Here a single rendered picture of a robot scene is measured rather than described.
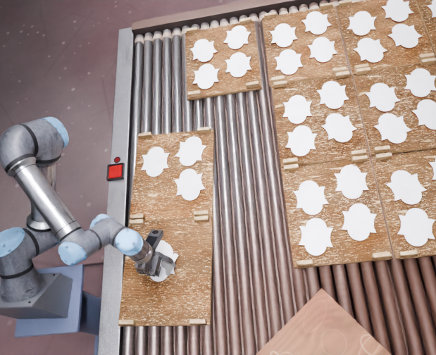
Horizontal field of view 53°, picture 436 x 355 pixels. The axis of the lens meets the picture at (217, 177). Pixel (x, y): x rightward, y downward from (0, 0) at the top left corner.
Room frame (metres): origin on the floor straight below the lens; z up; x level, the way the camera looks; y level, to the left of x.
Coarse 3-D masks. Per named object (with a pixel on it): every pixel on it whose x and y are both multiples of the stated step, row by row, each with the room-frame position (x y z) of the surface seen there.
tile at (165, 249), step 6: (162, 246) 0.66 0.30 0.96; (168, 246) 0.65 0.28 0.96; (162, 252) 0.64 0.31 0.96; (168, 252) 0.63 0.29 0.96; (174, 258) 0.60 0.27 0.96; (162, 270) 0.57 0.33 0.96; (174, 270) 0.55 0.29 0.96; (150, 276) 0.57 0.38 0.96; (156, 276) 0.56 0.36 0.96; (162, 276) 0.55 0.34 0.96
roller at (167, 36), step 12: (168, 36) 1.73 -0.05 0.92; (168, 48) 1.66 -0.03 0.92; (168, 60) 1.58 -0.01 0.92; (168, 72) 1.51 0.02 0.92; (168, 84) 1.44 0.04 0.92; (168, 96) 1.37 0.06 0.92; (168, 108) 1.30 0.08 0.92; (168, 120) 1.24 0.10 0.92; (168, 132) 1.18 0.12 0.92; (168, 336) 0.35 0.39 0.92; (168, 348) 0.31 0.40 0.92
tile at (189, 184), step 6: (180, 174) 0.94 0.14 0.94; (186, 174) 0.93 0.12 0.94; (192, 174) 0.91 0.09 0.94; (198, 174) 0.90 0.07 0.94; (174, 180) 0.92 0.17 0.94; (180, 180) 0.91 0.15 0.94; (186, 180) 0.90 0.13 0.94; (192, 180) 0.89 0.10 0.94; (198, 180) 0.88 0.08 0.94; (180, 186) 0.88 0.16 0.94; (186, 186) 0.87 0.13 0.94; (192, 186) 0.86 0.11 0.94; (198, 186) 0.85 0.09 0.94; (180, 192) 0.86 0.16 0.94; (186, 192) 0.85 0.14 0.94; (192, 192) 0.83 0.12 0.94; (198, 192) 0.82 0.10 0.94; (186, 198) 0.82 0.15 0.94; (192, 198) 0.81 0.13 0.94
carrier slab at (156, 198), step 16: (144, 144) 1.16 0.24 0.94; (160, 144) 1.12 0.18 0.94; (176, 144) 1.09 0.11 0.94; (208, 144) 1.02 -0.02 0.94; (176, 160) 1.02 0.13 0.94; (208, 160) 0.95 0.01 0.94; (144, 176) 1.00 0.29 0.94; (160, 176) 0.97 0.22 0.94; (176, 176) 0.94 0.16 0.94; (208, 176) 0.88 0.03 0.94; (144, 192) 0.93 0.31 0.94; (160, 192) 0.90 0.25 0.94; (176, 192) 0.87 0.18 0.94; (208, 192) 0.81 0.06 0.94; (144, 208) 0.86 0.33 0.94; (160, 208) 0.83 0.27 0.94; (176, 208) 0.80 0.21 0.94; (192, 208) 0.77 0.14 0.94; (208, 208) 0.74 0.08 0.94
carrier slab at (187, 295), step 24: (168, 240) 0.69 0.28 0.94; (192, 240) 0.65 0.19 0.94; (192, 264) 0.55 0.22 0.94; (144, 288) 0.54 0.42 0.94; (168, 288) 0.51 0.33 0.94; (192, 288) 0.47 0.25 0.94; (120, 312) 0.49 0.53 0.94; (144, 312) 0.46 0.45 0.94; (168, 312) 0.42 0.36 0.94; (192, 312) 0.39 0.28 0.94
